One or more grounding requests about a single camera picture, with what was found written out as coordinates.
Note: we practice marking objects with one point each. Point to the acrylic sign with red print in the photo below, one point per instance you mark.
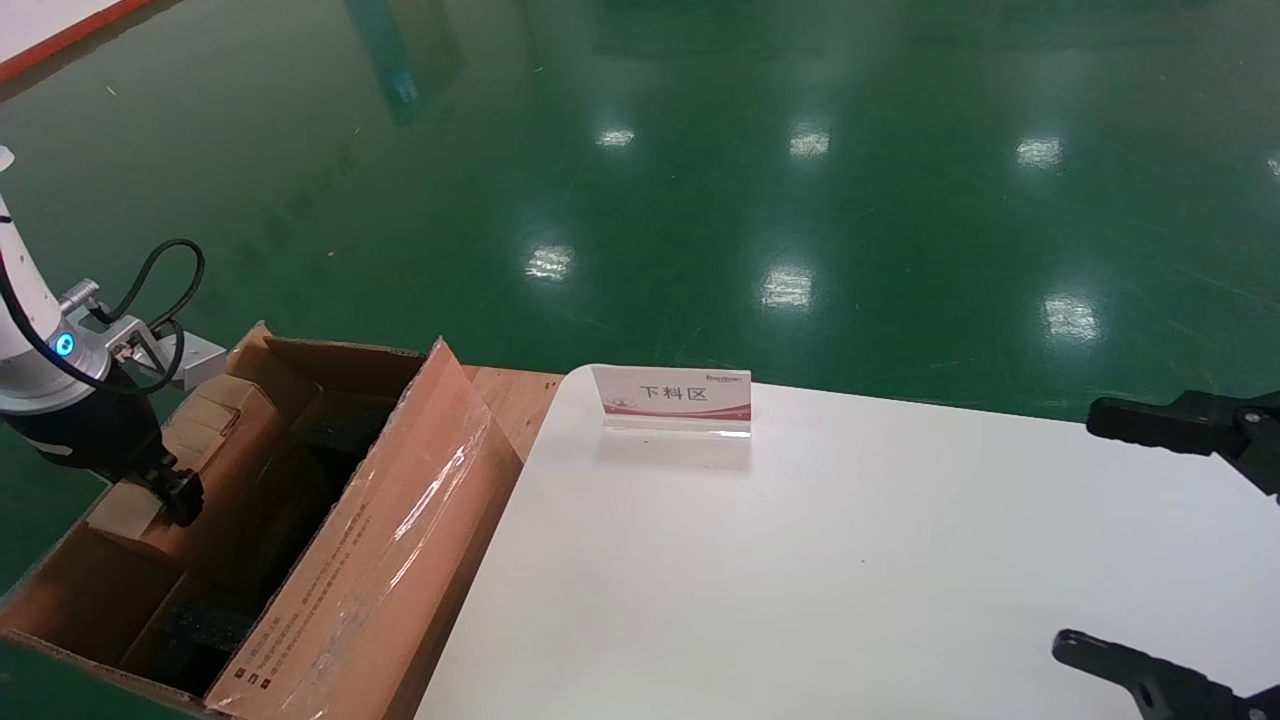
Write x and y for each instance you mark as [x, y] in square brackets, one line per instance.
[680, 395]

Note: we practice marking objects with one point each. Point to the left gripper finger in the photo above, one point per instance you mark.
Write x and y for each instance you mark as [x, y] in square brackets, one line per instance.
[182, 498]

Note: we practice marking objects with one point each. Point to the large open cardboard box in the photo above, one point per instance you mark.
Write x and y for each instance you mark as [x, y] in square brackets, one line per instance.
[400, 540]

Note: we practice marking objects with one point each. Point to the small cardboard box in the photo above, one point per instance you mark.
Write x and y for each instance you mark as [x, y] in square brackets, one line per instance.
[225, 440]

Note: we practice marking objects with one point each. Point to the black foam insert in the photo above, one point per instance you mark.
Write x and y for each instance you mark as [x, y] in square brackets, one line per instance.
[205, 625]

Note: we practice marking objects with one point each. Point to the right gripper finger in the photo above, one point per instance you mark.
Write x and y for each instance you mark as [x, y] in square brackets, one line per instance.
[1150, 425]
[1160, 685]

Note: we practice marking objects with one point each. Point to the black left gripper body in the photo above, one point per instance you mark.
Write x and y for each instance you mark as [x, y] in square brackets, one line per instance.
[95, 435]

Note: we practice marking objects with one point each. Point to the grey wrist camera housing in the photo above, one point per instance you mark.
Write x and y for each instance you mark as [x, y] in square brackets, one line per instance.
[195, 360]

